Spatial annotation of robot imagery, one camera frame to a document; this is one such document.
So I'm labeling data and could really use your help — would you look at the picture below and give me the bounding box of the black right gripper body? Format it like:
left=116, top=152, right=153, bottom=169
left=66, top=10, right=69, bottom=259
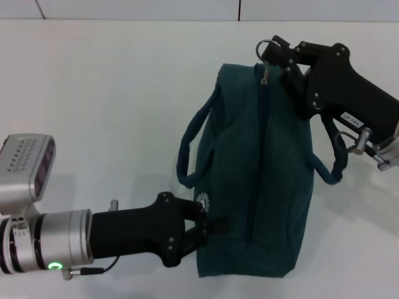
left=299, top=41, right=399, bottom=146

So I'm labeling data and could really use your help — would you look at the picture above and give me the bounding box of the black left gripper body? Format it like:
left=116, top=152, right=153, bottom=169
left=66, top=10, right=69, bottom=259
left=89, top=191, right=188, bottom=268

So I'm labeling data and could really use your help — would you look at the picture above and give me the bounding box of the dark teal insulated lunch bag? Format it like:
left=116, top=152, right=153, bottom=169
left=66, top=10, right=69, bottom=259
left=175, top=37, right=349, bottom=278

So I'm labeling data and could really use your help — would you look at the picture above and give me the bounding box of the left arm dark cable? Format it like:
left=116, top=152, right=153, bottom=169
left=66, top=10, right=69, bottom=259
left=61, top=254, right=121, bottom=281

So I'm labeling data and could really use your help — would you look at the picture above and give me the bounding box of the arm dark cable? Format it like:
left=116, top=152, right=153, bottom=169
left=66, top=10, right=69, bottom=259
left=334, top=126, right=391, bottom=171
left=61, top=254, right=121, bottom=281

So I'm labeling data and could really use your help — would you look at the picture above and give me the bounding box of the right arm dark cable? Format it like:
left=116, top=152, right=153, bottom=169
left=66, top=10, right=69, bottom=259
left=334, top=126, right=391, bottom=171

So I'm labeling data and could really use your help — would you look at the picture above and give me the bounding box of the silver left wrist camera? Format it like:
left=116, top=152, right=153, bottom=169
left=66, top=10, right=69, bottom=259
left=0, top=133, right=57, bottom=216

